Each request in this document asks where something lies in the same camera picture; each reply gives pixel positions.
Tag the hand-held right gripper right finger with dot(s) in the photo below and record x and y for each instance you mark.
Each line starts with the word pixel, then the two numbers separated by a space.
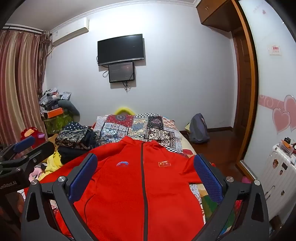
pixel 208 177

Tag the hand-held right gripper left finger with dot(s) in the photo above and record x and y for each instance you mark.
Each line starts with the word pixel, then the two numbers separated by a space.
pixel 82 179

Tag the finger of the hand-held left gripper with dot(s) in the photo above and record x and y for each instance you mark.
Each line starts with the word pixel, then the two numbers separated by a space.
pixel 44 148
pixel 23 143

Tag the red zip jacket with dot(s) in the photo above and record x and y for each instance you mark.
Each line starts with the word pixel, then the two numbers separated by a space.
pixel 115 197

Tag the dark patterned clothes pile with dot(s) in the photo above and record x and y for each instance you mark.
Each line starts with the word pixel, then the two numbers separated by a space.
pixel 76 139

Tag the red plush toy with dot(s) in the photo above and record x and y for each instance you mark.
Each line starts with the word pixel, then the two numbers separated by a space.
pixel 31 133

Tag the yellow cloth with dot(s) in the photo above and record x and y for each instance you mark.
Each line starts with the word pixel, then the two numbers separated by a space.
pixel 54 163

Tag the green patterned bag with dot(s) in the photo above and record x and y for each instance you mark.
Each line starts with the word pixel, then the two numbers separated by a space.
pixel 57 124

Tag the colourful printed bedsheet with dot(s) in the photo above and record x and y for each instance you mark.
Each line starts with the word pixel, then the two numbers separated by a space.
pixel 208 208

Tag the orange box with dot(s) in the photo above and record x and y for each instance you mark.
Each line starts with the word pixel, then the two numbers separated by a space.
pixel 53 112

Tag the pink toy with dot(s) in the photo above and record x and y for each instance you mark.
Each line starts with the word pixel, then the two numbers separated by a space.
pixel 245 180

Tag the grey backpack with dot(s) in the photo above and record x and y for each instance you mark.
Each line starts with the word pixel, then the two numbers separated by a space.
pixel 198 128

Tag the pile of papers and bags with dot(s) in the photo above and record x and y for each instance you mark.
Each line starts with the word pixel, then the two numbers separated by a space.
pixel 49 98

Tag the striped red curtain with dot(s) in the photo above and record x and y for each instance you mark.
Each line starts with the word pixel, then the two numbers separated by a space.
pixel 18 81

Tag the white suitcase with stickers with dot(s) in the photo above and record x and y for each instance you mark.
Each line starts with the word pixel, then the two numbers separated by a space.
pixel 277 176

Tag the patchwork printed quilt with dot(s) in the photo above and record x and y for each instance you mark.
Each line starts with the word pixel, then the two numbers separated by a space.
pixel 136 127

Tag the yellow-green hoop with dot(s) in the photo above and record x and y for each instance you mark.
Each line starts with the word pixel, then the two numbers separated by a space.
pixel 123 109

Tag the small items on suitcase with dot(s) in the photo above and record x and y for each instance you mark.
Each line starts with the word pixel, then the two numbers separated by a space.
pixel 286 145

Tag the white wardrobe door heart decals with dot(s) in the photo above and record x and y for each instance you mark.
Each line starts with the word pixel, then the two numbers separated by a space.
pixel 268 92

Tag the white air conditioner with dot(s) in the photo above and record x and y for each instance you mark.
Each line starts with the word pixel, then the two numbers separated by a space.
pixel 69 31

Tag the red and white sticker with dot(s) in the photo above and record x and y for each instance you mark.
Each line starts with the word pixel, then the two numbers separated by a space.
pixel 274 49

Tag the wooden overhead cabinet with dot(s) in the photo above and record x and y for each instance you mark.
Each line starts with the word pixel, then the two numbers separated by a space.
pixel 215 12

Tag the small black wall monitor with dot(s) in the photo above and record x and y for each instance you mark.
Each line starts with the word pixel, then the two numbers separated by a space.
pixel 121 72

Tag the black wall television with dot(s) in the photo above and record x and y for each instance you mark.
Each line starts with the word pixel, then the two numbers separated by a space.
pixel 121 49

